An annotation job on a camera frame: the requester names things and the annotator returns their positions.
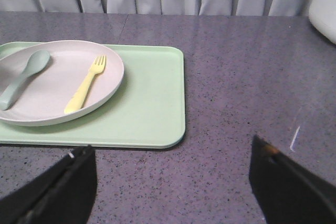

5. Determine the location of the light green plastic tray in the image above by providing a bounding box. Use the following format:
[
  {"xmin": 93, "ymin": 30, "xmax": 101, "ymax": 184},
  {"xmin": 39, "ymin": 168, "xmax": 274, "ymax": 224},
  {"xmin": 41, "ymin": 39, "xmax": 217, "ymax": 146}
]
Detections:
[{"xmin": 1, "ymin": 42, "xmax": 185, "ymax": 148}]

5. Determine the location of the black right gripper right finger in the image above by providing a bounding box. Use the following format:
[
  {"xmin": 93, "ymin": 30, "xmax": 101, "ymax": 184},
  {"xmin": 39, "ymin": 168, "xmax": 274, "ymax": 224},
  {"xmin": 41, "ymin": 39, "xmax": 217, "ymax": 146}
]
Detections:
[{"xmin": 249, "ymin": 135, "xmax": 335, "ymax": 223}]

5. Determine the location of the beige round plate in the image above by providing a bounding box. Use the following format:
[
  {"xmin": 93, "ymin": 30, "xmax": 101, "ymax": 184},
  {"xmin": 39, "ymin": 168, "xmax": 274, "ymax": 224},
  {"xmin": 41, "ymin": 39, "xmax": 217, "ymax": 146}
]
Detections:
[{"xmin": 1, "ymin": 40, "xmax": 124, "ymax": 126}]

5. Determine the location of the sage green plastic spoon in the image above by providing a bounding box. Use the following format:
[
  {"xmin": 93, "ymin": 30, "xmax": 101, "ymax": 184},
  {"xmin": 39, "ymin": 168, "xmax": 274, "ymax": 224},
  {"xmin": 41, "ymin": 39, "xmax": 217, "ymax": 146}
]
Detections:
[{"xmin": 1, "ymin": 50, "xmax": 50, "ymax": 111}]

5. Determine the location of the yellow plastic fork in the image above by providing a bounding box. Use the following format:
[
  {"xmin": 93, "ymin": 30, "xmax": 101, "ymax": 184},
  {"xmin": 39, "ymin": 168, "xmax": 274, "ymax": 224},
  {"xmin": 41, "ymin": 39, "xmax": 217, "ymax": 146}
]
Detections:
[{"xmin": 64, "ymin": 55, "xmax": 107, "ymax": 114}]

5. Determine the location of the white rounded object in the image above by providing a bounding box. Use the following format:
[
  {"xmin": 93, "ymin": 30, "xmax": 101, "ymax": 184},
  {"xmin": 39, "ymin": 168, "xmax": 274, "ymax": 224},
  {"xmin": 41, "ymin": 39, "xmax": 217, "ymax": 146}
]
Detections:
[{"xmin": 308, "ymin": 0, "xmax": 335, "ymax": 44}]

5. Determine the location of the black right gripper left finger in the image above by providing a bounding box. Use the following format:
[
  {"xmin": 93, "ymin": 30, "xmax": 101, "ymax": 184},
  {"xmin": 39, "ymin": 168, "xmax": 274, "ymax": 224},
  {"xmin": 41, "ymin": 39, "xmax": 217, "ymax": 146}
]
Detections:
[{"xmin": 1, "ymin": 146, "xmax": 97, "ymax": 223}]

